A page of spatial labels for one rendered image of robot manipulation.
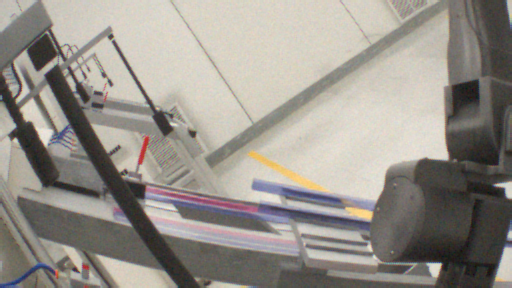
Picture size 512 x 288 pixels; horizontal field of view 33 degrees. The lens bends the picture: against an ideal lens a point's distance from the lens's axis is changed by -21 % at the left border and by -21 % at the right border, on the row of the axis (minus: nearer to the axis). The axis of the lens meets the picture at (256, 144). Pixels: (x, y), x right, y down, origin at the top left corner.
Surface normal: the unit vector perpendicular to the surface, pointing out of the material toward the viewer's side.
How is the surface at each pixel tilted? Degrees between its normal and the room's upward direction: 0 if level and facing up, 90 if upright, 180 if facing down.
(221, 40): 90
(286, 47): 90
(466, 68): 50
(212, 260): 90
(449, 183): 92
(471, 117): 38
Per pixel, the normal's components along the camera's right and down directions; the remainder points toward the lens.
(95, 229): 0.17, 0.08
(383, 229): -0.87, -0.16
